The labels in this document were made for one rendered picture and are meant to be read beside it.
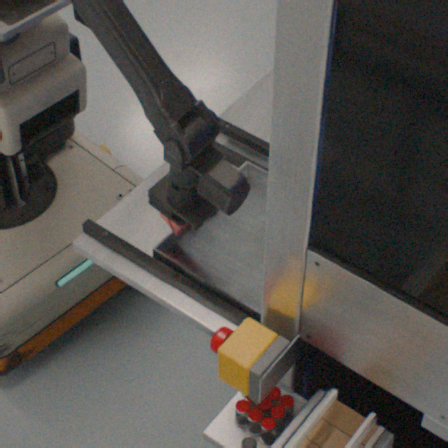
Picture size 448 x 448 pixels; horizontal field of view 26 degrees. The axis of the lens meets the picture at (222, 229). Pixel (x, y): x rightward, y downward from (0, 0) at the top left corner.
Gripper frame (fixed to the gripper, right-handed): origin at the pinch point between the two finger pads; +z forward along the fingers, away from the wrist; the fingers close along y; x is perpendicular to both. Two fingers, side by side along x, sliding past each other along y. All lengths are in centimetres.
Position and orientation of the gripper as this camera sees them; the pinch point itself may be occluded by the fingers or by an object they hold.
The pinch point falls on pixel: (179, 230)
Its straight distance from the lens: 159.6
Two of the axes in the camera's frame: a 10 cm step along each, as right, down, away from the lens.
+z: -1.2, 5.9, 8.0
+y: 7.8, 5.5, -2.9
